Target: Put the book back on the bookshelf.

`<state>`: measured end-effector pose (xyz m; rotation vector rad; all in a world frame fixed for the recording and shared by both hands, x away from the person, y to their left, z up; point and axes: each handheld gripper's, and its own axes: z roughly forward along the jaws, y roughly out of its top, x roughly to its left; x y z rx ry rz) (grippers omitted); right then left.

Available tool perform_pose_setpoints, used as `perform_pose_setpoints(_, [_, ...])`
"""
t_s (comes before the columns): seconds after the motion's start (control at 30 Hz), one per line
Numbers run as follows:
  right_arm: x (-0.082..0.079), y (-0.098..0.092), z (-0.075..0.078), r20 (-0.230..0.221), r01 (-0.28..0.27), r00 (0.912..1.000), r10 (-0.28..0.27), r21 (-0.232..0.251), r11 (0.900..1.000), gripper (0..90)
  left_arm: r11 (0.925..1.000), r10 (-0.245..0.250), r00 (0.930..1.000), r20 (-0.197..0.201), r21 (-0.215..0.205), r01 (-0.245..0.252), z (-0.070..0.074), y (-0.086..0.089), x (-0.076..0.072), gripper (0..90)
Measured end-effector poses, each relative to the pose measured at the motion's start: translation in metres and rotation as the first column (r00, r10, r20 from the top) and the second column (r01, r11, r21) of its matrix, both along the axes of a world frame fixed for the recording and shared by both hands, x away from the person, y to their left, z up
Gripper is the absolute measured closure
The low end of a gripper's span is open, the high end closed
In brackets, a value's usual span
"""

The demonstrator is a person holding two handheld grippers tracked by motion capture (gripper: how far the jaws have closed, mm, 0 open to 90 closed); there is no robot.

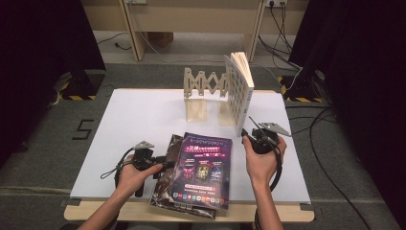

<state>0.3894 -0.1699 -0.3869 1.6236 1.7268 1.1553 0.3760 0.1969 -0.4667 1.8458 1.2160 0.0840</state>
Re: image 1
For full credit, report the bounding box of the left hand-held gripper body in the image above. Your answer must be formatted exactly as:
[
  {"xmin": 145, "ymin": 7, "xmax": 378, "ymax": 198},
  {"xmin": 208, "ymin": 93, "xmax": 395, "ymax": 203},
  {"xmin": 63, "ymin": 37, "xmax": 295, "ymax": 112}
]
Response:
[{"xmin": 133, "ymin": 140, "xmax": 157, "ymax": 198}]

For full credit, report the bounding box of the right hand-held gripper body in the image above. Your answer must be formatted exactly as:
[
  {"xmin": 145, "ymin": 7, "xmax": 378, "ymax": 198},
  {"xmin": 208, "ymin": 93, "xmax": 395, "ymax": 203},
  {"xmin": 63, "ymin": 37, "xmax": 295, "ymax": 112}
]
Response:
[{"xmin": 252, "ymin": 122, "xmax": 292, "ymax": 155}]

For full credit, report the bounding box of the black and red magazine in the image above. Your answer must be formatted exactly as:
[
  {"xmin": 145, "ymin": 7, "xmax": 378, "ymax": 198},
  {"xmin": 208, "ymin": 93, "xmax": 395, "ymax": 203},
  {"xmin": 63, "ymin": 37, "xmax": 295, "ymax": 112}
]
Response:
[{"xmin": 148, "ymin": 133, "xmax": 217, "ymax": 220}]

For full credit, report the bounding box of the purple magazine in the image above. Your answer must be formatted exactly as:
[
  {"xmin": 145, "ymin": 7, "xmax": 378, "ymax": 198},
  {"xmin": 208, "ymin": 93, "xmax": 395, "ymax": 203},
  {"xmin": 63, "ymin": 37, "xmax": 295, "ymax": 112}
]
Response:
[{"xmin": 170, "ymin": 131, "xmax": 233, "ymax": 211}]

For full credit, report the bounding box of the white book with colourful pictures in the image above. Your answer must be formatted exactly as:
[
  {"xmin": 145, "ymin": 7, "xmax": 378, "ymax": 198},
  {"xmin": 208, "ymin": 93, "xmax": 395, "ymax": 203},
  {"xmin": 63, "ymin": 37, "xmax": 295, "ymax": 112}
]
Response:
[{"xmin": 223, "ymin": 51, "xmax": 255, "ymax": 138}]

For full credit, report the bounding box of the beige expandable book rack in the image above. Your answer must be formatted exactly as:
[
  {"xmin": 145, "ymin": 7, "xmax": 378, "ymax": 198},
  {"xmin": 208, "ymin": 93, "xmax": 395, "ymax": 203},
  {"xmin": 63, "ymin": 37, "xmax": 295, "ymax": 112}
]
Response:
[{"xmin": 183, "ymin": 67, "xmax": 238, "ymax": 127}]

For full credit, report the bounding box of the person's left hand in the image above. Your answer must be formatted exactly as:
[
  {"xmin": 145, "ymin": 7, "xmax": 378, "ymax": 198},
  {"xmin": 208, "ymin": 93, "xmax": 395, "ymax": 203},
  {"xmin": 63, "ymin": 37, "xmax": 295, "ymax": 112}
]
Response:
[{"xmin": 115, "ymin": 154, "xmax": 164, "ymax": 197}]

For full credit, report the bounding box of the person's right hand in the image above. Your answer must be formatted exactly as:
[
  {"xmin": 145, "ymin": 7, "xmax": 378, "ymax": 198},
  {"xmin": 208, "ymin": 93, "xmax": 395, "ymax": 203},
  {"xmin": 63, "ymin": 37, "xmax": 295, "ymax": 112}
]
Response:
[{"xmin": 242, "ymin": 135, "xmax": 287, "ymax": 190}]

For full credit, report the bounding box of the white board mat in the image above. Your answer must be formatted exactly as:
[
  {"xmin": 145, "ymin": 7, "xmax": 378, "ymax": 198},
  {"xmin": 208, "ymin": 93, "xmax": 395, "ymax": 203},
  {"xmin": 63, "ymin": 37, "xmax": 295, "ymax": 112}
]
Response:
[{"xmin": 70, "ymin": 88, "xmax": 311, "ymax": 205}]

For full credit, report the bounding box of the stand base with striped tape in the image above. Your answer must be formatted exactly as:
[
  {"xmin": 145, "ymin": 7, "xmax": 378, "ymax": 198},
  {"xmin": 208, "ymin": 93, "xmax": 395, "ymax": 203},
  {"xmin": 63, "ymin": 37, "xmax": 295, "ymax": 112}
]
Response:
[
  {"xmin": 58, "ymin": 69, "xmax": 106, "ymax": 102},
  {"xmin": 277, "ymin": 68, "xmax": 324, "ymax": 104}
]

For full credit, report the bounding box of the light wooden table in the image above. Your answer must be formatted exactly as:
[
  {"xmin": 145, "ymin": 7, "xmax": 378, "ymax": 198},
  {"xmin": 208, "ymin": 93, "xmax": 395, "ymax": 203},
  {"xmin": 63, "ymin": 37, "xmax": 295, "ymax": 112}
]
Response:
[{"xmin": 63, "ymin": 88, "xmax": 315, "ymax": 223}]

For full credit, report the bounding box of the grey tape piece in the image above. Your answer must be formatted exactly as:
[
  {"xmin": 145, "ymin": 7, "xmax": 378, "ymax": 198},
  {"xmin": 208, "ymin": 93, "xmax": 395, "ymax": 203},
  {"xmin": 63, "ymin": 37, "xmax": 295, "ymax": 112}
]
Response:
[
  {"xmin": 299, "ymin": 203, "xmax": 324, "ymax": 216},
  {"xmin": 58, "ymin": 197, "xmax": 81, "ymax": 208}
]

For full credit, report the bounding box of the brown box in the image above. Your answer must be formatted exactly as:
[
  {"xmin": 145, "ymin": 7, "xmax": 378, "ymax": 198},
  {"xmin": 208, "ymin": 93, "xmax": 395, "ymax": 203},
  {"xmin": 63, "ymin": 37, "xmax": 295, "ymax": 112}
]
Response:
[{"xmin": 147, "ymin": 32, "xmax": 175, "ymax": 48}]

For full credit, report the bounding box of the black curtain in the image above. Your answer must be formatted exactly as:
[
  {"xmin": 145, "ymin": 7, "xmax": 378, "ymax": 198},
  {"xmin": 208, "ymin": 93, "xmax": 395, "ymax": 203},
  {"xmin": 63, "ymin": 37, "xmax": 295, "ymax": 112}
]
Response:
[
  {"xmin": 0, "ymin": 0, "xmax": 106, "ymax": 167},
  {"xmin": 288, "ymin": 0, "xmax": 406, "ymax": 229}
]

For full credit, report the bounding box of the beige wooden desk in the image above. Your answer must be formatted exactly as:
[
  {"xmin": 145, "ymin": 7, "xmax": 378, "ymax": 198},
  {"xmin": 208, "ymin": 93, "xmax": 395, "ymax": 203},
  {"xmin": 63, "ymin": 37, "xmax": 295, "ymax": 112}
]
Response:
[{"xmin": 118, "ymin": 0, "xmax": 267, "ymax": 64}]

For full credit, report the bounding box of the right hand-held gripper black cable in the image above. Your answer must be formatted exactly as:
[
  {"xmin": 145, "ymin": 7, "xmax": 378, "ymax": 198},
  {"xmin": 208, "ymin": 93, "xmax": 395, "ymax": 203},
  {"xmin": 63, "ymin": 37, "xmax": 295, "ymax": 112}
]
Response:
[{"xmin": 248, "ymin": 116, "xmax": 283, "ymax": 230}]

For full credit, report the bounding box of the hand-held gripper black cable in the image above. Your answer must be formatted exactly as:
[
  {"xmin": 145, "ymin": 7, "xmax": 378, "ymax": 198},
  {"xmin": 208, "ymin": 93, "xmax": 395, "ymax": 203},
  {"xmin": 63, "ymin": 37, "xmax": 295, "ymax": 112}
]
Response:
[
  {"xmin": 248, "ymin": 116, "xmax": 283, "ymax": 230},
  {"xmin": 100, "ymin": 147, "xmax": 135, "ymax": 190}
]

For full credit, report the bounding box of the left hand-held gripper black cable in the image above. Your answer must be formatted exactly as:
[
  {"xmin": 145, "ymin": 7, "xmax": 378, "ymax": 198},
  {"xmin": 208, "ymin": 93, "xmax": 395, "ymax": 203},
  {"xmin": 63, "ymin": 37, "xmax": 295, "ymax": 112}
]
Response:
[{"xmin": 100, "ymin": 147, "xmax": 135, "ymax": 190}]

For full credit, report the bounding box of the long curved black cable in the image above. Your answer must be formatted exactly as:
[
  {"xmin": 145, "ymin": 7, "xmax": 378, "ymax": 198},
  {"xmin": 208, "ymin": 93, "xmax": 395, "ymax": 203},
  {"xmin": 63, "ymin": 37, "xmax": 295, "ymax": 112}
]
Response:
[{"xmin": 285, "ymin": 104, "xmax": 372, "ymax": 230}]

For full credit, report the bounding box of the bundle of black cables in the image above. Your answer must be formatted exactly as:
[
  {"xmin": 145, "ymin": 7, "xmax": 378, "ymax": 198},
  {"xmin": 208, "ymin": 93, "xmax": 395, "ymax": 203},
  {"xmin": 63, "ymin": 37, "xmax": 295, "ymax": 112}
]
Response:
[{"xmin": 258, "ymin": 1, "xmax": 303, "ymax": 71}]

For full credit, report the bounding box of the long white floor cable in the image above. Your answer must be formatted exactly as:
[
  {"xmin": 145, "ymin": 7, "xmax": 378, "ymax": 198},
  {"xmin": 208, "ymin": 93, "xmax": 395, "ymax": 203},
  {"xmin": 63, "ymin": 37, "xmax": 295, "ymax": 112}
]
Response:
[{"xmin": 138, "ymin": 32, "xmax": 282, "ymax": 84}]

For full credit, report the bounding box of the thin black floor cable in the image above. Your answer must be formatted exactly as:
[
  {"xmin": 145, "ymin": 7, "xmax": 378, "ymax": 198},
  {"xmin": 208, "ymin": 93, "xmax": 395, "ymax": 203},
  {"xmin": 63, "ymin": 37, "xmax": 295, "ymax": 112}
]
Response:
[{"xmin": 95, "ymin": 31, "xmax": 132, "ymax": 52}]

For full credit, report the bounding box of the white wall socket with plugs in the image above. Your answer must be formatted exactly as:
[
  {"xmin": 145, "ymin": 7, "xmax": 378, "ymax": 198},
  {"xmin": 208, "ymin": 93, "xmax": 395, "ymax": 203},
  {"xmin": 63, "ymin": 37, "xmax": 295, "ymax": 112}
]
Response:
[{"xmin": 265, "ymin": 0, "xmax": 289, "ymax": 8}]

